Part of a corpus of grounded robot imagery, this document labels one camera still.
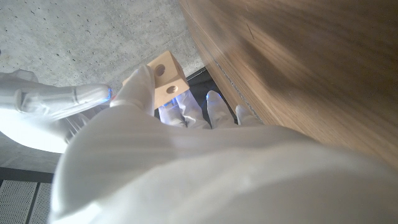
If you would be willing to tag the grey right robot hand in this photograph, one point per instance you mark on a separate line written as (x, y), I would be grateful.
(40, 109)

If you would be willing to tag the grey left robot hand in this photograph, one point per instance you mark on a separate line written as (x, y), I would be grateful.
(202, 174)

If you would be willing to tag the wooden block with holes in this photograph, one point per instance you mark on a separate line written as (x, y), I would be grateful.
(168, 77)

